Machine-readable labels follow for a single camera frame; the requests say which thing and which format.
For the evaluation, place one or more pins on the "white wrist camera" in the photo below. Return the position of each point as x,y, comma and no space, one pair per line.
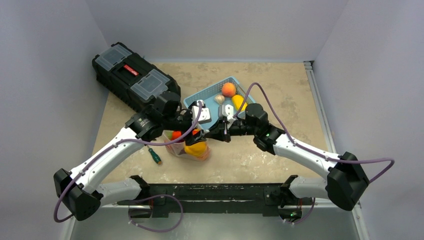
201,112
226,111

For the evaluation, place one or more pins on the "yellow toy lemon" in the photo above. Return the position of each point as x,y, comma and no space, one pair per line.
238,103

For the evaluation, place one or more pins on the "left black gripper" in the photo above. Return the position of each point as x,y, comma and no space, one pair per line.
190,138

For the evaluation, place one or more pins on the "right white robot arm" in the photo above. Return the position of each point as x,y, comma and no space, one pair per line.
341,179

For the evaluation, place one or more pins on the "black plastic toolbox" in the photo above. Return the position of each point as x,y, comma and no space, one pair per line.
131,78

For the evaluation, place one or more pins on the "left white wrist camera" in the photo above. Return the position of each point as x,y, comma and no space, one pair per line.
201,112

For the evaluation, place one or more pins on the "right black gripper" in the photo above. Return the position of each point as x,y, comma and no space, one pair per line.
224,131

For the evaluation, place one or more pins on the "green handled screwdriver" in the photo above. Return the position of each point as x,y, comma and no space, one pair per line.
155,156

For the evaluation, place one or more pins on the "yellow toy bell pepper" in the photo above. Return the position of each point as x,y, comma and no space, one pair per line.
196,150

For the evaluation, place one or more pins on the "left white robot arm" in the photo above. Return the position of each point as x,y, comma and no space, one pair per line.
80,191

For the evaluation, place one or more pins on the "red toy apple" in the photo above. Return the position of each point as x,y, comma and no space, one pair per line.
175,135

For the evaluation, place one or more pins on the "clear zip top bag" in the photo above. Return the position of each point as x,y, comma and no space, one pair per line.
177,148

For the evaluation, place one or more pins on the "peach toy fruit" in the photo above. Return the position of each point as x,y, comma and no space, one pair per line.
228,90

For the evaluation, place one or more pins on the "white toy garlic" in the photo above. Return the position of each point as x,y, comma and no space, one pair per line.
219,99

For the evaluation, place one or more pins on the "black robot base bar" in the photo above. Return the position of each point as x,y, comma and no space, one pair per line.
158,200

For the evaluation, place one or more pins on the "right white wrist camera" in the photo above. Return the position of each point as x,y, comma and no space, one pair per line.
226,111

